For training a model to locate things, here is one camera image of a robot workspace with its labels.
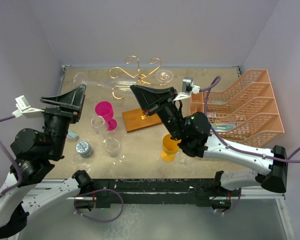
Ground small light blue object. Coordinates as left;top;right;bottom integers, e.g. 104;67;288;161
67;131;79;141

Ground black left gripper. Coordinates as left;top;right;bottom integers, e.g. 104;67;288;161
41;85;87;158

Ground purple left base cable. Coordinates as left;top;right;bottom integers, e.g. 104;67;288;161
73;187;124;222

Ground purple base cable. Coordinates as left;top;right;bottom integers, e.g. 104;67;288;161
213;187;242;216
73;187;124;222

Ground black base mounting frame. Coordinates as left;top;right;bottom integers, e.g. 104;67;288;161
74;177;241;210

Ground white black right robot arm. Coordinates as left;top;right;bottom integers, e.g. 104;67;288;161
130;84;288;196

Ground peach plastic file organizer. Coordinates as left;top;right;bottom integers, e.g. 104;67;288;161
189;69;285;148

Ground pink plastic goblet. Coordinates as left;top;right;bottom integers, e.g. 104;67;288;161
95;101;117;132

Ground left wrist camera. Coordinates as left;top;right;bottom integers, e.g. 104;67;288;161
12;95;44;119

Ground light blue packet in organizer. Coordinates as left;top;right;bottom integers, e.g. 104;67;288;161
211;123;237;132

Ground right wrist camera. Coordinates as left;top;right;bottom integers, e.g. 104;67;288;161
174;76;201;101

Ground small round tin can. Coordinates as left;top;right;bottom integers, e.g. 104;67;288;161
75;140;93;158

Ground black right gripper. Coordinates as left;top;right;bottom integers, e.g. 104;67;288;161
130;84;186;141

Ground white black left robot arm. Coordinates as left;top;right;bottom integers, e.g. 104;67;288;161
0;84;94;239

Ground clear wine glass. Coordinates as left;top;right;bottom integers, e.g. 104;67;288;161
73;72;137;94
155;69;174;87
90;115;109;144
105;138;125;166

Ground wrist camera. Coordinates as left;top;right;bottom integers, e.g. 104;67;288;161
174;76;201;101
12;95;44;119

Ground orange plastic goblet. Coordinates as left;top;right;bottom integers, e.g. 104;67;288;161
160;134;181;163

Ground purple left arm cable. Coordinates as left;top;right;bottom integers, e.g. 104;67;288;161
0;115;23;211

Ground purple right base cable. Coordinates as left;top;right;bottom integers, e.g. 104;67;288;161
213;187;242;216

